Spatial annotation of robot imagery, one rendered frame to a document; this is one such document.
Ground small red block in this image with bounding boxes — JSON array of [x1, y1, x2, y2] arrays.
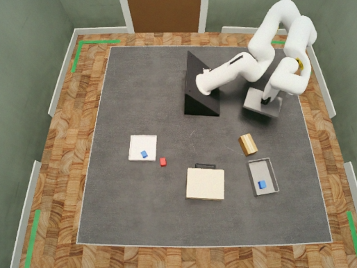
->
[[160, 158, 166, 167]]

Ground brown cardboard box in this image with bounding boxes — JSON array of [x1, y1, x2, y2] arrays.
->
[[238, 134, 258, 157]]

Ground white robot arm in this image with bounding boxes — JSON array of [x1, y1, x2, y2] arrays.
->
[[196, 0, 317, 98]]

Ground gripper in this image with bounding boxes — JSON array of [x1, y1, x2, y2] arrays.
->
[[260, 82, 279, 105]]

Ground small blue block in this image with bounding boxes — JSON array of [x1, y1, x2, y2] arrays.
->
[[258, 181, 267, 189], [140, 150, 148, 159]]

